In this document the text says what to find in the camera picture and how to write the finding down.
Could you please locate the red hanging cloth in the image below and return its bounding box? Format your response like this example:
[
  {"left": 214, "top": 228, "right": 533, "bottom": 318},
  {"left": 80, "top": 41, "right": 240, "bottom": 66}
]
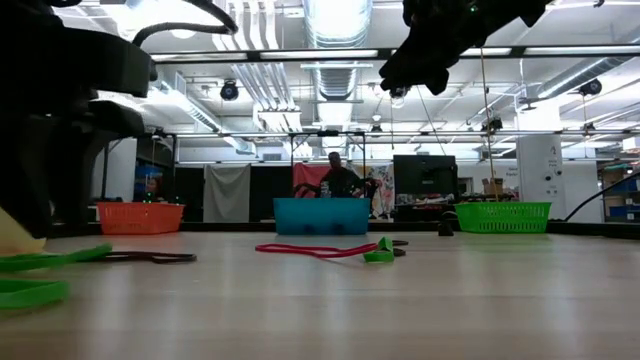
[{"left": 292, "top": 162, "right": 331, "bottom": 199}]

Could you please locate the blue plastic basket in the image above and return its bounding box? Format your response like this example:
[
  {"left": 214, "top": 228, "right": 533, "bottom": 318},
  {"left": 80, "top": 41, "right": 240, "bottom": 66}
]
[{"left": 272, "top": 197, "right": 372, "bottom": 237}]

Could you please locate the yellow plastic basket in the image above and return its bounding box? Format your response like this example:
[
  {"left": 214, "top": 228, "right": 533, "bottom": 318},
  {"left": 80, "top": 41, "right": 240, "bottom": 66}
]
[{"left": 0, "top": 205, "right": 47, "bottom": 256}]

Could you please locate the black table frame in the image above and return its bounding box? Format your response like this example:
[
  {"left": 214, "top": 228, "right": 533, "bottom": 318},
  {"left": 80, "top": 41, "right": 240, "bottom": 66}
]
[{"left": 47, "top": 221, "right": 640, "bottom": 240}]

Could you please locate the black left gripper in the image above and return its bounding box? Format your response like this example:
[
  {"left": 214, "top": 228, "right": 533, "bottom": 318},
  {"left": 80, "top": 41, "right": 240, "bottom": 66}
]
[{"left": 0, "top": 0, "right": 159, "bottom": 240}]

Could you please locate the floral hanging cloth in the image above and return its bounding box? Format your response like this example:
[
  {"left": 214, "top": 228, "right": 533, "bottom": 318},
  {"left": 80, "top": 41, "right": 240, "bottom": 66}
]
[{"left": 357, "top": 163, "right": 396, "bottom": 220}]

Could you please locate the black frame bracket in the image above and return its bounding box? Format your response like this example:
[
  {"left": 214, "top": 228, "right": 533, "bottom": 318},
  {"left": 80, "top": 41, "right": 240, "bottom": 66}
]
[{"left": 437, "top": 210, "right": 456, "bottom": 237}]

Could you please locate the silver ceiling duct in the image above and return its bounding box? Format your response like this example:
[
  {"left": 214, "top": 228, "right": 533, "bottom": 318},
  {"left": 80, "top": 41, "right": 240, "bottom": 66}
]
[{"left": 303, "top": 0, "right": 374, "bottom": 101}]

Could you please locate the black overhead frame bar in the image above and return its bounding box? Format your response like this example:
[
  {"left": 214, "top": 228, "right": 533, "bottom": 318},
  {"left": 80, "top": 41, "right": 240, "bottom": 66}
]
[{"left": 149, "top": 47, "right": 640, "bottom": 65}]

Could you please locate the black slanted cable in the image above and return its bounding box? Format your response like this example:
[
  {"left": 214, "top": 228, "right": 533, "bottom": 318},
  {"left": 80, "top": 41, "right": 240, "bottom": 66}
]
[{"left": 562, "top": 171, "right": 640, "bottom": 222}]

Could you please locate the red rubber band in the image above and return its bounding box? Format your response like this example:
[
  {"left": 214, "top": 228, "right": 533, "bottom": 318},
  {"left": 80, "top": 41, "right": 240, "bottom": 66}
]
[{"left": 254, "top": 241, "right": 380, "bottom": 259}]

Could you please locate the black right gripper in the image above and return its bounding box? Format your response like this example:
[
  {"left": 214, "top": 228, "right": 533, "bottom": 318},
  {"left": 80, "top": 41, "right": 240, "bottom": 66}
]
[{"left": 379, "top": 0, "right": 481, "bottom": 96}]

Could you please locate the green rubber band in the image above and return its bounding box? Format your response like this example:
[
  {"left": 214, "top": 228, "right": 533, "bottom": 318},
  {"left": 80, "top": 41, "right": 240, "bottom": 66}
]
[
  {"left": 362, "top": 237, "right": 396, "bottom": 264},
  {"left": 0, "top": 243, "right": 114, "bottom": 274},
  {"left": 0, "top": 278, "right": 70, "bottom": 310}
]

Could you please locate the grey hanging cloth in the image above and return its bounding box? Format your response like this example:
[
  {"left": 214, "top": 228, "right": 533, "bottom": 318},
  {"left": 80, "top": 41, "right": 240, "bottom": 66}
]
[{"left": 202, "top": 163, "right": 252, "bottom": 224}]

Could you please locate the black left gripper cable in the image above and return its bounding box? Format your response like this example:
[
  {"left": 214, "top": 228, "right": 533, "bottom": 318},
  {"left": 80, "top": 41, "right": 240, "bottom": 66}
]
[{"left": 132, "top": 0, "right": 239, "bottom": 47}]

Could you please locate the white pillar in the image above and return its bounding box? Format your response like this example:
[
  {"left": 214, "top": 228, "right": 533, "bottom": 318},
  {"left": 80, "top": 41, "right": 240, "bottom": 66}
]
[{"left": 516, "top": 134, "right": 565, "bottom": 224}]

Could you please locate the orange plastic basket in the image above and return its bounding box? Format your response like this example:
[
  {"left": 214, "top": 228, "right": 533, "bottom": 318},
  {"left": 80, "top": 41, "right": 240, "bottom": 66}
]
[{"left": 96, "top": 201, "right": 186, "bottom": 236}]

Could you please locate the person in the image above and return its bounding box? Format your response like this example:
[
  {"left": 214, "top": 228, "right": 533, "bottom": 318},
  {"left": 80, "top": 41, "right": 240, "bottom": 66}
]
[
  {"left": 319, "top": 151, "right": 364, "bottom": 199},
  {"left": 142, "top": 174, "right": 164, "bottom": 204}
]

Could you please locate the shelf with blue bins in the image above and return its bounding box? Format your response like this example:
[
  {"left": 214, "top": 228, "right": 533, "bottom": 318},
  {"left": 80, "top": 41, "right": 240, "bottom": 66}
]
[{"left": 602, "top": 162, "right": 640, "bottom": 223}]

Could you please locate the black monitor screen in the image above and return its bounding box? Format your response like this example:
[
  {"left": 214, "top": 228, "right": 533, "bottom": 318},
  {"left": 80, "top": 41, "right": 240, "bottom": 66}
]
[{"left": 393, "top": 154, "right": 459, "bottom": 197}]

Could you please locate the green plastic basket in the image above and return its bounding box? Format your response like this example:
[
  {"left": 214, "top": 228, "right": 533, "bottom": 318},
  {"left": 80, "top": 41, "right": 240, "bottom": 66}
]
[{"left": 453, "top": 201, "right": 553, "bottom": 235}]

